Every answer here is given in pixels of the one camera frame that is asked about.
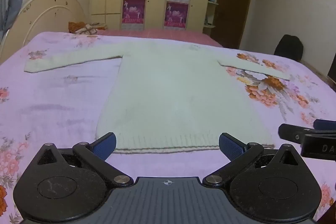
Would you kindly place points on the brown wooden door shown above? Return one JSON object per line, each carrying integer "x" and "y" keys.
{"x": 232, "y": 6}

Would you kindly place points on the pink bed sheet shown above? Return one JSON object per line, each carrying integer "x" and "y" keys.
{"x": 162, "y": 36}

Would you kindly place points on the white knit sweater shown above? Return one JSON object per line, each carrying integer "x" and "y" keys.
{"x": 170, "y": 92}

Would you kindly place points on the orange cloth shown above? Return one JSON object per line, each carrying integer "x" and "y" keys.
{"x": 74, "y": 26}

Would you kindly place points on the black chair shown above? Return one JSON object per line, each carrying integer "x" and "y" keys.
{"x": 288, "y": 47}

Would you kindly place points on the cream bed headboard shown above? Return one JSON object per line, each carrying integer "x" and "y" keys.
{"x": 44, "y": 16}

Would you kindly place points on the patterned folded cloth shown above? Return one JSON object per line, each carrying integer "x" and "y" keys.
{"x": 90, "y": 29}

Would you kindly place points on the purple floral blanket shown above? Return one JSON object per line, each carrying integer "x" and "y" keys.
{"x": 57, "y": 108}

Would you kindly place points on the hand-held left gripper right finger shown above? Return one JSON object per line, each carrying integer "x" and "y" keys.
{"x": 231, "y": 147}

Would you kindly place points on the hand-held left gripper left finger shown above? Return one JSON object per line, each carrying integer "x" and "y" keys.
{"x": 105, "y": 145}

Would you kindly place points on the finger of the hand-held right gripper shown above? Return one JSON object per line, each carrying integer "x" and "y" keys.
{"x": 294, "y": 132}
{"x": 325, "y": 124}

